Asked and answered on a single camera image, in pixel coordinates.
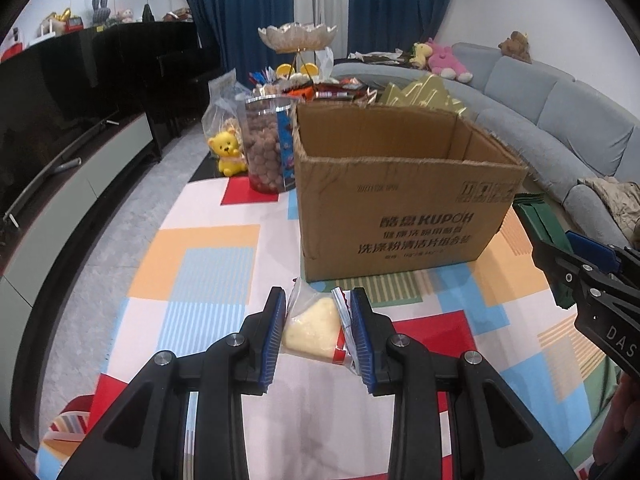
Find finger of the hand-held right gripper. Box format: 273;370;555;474
529;237;607;306
564;229;640;279

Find gold lid biscuit container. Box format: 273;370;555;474
377;73;471;119

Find brown cardboard box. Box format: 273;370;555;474
290;101;530;284

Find colourful patchwork tablecloth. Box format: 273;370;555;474
37;174;632;480

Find person's right forearm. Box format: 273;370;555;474
592;376;640;480

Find white red robot toy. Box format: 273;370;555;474
0;27;27;62

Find white plastic bag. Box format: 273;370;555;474
314;45;335;84

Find black marble coffee table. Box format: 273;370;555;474
189;152;227;182

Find yellow plush toy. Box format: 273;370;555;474
408;40;434;69

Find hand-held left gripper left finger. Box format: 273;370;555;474
55;285;287;480

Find clear plastic bag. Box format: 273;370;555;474
201;67;249;161

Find beige padded jacket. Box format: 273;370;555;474
578;175;640;249

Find packaging on sofa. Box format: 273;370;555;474
348;48;412;66

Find grey television cabinet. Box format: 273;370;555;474
0;109;162;363

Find grey sectional sofa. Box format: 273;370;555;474
329;42;640;257

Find tiered shell bowl stand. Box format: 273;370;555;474
257;22;339;86

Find pink plush toy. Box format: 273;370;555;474
425;37;474;84

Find blue curtain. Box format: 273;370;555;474
347;0;459;59
175;0;282;92

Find large black television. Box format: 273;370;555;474
0;29;167;222

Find yellow bear figurine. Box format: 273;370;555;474
207;128;250;177

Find brown plush toy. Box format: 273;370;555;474
498;30;532;64

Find yellow cake snack packet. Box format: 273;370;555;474
280;277;361;374

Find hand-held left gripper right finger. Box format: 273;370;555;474
349;287;581;480

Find clear jar of brown nuts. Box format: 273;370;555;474
243;95;297;195

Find pile of assorted snacks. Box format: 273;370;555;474
247;64;382;107

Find dark green snack packet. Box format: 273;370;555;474
512;192;576;310

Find yellow round ornament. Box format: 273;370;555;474
277;62;321;81

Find gold yellow toy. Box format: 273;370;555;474
42;7;71;36

